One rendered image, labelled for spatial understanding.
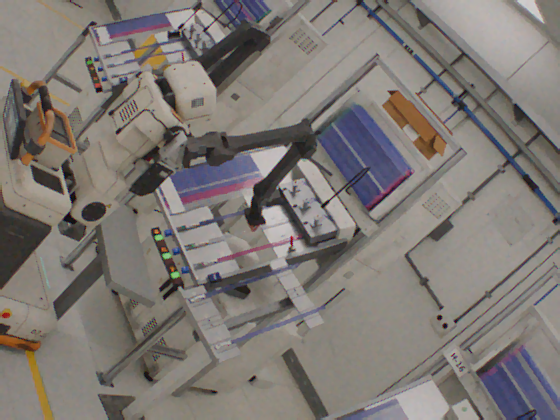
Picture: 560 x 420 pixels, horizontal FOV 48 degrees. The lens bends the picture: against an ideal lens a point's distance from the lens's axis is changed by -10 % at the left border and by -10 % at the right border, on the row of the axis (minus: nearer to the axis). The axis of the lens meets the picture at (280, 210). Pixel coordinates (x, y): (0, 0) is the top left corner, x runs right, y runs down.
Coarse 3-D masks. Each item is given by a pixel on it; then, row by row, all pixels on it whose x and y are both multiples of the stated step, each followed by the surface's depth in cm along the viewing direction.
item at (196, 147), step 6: (192, 138) 233; (198, 138) 235; (186, 144) 230; (192, 144) 232; (198, 144) 233; (204, 144) 234; (186, 150) 230; (192, 150) 229; (198, 150) 233; (204, 150) 235; (186, 156) 230; (192, 156) 233; (198, 156) 236; (186, 162) 231
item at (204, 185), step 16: (240, 160) 334; (176, 176) 323; (192, 176) 324; (208, 176) 325; (224, 176) 326; (240, 176) 327; (256, 176) 328; (160, 192) 314; (176, 192) 316; (192, 192) 317; (208, 192) 318; (224, 192) 319; (240, 192) 320; (176, 208) 309; (192, 208) 310
